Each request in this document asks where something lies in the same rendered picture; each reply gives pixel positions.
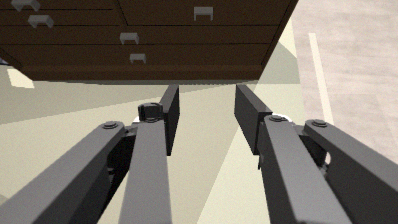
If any brown wooden tool chest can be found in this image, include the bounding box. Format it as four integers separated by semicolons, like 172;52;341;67
0;0;299;81

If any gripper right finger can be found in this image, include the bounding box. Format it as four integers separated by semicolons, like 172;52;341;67
234;84;398;224

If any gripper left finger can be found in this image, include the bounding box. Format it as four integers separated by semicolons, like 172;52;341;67
0;84;180;224

